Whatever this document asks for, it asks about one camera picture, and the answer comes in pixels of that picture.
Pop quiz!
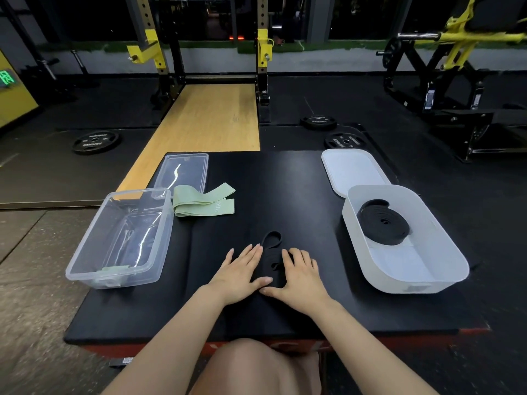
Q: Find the person's right hand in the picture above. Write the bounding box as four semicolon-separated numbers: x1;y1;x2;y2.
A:
259;248;332;317

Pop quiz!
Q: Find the person's left hand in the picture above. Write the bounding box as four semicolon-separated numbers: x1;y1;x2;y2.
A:
208;244;274;307

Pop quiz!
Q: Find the thin black resistance band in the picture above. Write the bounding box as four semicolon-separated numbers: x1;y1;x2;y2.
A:
251;230;295;289

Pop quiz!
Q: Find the wide black resistance band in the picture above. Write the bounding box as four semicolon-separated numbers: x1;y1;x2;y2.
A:
356;199;411;246

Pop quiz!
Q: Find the clear plastic container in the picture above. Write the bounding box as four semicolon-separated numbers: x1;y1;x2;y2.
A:
65;188;175;290

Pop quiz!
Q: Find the white plastic bin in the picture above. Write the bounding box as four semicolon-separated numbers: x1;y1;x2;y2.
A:
342;184;470;295

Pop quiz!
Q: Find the person's left forearm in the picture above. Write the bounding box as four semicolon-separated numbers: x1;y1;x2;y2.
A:
100;285;230;395

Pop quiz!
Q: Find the person's right forearm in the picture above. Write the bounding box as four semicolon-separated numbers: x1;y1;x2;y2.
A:
315;299;439;395

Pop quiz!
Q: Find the person's left leg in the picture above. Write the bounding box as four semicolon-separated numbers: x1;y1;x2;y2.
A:
189;338;322;395

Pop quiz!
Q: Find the black plyo platform red side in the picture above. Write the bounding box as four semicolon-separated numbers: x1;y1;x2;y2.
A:
63;150;491;358

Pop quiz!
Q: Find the clear plastic lid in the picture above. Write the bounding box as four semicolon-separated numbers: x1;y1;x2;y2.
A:
151;153;210;200

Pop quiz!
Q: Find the white plastic lid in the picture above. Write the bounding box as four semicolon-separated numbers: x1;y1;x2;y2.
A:
321;148;392;199

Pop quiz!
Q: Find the black weight plate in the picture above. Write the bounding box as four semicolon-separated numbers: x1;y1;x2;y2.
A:
324;132;368;151
300;115;338;131
71;130;122;156

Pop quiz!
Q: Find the wooden lifting platform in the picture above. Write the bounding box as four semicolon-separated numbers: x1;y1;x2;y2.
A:
116;83;261;202

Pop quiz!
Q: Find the yellow black squat rack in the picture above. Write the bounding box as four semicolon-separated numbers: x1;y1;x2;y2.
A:
123;0;276;125

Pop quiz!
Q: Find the yellow black exercise machine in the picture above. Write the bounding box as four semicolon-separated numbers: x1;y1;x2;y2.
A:
375;0;527;163

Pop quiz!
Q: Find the black upright bar holder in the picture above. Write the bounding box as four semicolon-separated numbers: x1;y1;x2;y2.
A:
70;49;100;89

